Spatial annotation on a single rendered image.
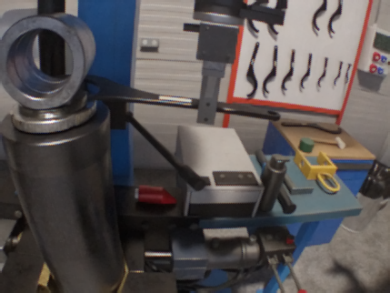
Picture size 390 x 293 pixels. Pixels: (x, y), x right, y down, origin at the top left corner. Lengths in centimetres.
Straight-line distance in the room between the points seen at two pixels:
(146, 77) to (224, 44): 218
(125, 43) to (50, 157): 50
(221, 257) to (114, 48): 72
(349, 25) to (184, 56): 180
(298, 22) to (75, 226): 254
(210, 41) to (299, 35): 241
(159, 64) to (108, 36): 166
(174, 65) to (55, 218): 212
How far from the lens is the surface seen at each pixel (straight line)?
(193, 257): 79
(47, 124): 42
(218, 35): 33
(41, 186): 45
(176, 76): 249
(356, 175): 210
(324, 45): 288
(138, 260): 81
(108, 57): 83
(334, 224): 239
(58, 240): 54
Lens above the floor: 166
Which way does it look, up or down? 29 degrees down
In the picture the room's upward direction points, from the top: 7 degrees clockwise
